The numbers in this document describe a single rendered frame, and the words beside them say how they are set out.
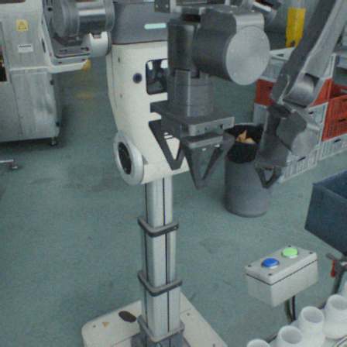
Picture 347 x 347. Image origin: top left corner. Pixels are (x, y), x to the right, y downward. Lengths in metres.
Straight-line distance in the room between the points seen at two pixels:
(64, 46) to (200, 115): 0.49
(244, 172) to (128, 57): 1.90
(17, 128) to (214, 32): 3.89
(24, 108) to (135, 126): 3.23
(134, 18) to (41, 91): 3.15
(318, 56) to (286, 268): 0.42
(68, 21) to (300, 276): 0.68
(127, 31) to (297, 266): 0.67
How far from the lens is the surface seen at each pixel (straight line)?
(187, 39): 0.42
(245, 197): 2.79
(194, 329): 1.76
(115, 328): 1.78
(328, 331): 0.70
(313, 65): 0.75
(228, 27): 0.37
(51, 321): 2.22
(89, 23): 0.75
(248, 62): 0.37
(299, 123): 0.72
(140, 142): 0.96
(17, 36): 3.96
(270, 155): 0.80
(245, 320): 2.16
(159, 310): 1.39
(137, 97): 0.91
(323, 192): 1.47
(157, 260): 1.24
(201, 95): 0.44
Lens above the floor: 1.63
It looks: 28 degrees down
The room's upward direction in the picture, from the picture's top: straight up
